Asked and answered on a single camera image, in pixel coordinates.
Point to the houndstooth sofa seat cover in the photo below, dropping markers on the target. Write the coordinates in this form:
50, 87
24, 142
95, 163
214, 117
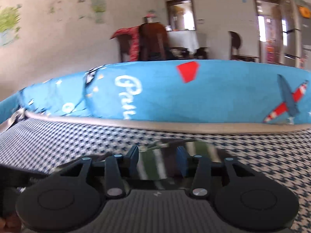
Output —
73, 138

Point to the potted lavender wall sticker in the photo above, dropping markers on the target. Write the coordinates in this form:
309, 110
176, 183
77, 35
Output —
98, 4

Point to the wall light switch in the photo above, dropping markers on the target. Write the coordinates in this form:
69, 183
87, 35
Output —
201, 21

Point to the table with white tablecloth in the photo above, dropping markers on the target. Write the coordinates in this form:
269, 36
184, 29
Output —
182, 41

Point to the silver refrigerator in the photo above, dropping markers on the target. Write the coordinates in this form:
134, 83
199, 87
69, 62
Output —
306, 36

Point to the brown wooden chair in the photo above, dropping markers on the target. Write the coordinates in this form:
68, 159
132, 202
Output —
153, 38
124, 48

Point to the red patterned cloth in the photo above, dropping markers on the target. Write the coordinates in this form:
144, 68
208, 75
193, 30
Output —
132, 43

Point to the pink flower vase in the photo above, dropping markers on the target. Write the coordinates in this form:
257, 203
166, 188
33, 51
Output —
149, 17

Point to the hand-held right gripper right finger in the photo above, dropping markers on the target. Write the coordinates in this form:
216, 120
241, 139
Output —
182, 161

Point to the orange fridge magnet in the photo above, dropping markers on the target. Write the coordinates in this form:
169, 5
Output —
305, 12

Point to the blue cushion with star print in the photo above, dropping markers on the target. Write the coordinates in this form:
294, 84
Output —
55, 94

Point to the dark wooden chair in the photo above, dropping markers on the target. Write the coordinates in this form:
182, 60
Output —
234, 41

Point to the blue cushion with airplane print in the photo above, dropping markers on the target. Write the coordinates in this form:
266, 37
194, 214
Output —
218, 94

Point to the green striped shirt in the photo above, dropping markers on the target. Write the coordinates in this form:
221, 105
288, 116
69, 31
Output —
158, 162

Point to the person's left hand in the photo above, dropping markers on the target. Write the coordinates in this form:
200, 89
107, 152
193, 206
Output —
7, 226

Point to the green plant wall sticker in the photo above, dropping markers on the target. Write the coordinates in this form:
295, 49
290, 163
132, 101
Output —
8, 19

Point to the wooden door frame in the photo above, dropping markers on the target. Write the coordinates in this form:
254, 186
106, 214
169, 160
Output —
167, 14
255, 29

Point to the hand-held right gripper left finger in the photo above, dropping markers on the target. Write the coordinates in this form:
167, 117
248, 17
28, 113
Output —
134, 160

